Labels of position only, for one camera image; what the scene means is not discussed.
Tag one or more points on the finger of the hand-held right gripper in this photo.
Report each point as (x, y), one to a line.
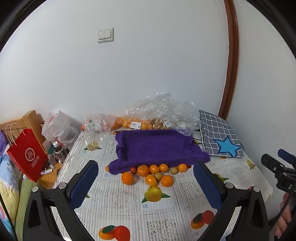
(286, 154)
(269, 162)

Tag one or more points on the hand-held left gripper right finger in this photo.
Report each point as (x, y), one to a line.
(205, 183)

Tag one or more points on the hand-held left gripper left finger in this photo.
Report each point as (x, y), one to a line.
(84, 183)

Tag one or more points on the cluster of tangerines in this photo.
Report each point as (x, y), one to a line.
(128, 178)

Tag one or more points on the red cherry tomato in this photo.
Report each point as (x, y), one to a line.
(132, 170)

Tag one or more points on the purple towel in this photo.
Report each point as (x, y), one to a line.
(157, 148)

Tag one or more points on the person's right hand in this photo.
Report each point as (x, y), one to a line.
(288, 215)

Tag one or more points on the small yellow-green fruit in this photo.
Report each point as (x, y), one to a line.
(174, 171)
(158, 176)

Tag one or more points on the wooden nightstand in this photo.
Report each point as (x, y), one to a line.
(48, 179)

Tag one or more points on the plastic bottle with white cap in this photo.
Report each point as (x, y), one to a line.
(59, 151)

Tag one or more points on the grey checked bag with star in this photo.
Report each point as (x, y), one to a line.
(217, 136)

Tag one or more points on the small clear plastic bag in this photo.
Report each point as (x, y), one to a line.
(98, 129)

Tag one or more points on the white plastic bag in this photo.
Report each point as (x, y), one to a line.
(60, 127)

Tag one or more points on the red paper bag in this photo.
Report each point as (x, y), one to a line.
(25, 155)

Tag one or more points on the colourful quilt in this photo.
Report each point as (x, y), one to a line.
(11, 190)

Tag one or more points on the clear bag of oranges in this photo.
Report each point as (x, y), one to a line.
(128, 122)

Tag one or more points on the wooden headboard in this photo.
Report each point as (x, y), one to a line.
(30, 120)

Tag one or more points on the large crumpled clear plastic bag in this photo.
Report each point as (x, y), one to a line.
(161, 109)

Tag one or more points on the brown wooden door frame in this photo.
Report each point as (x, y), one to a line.
(232, 58)

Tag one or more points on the white light switch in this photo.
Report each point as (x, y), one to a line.
(105, 34)

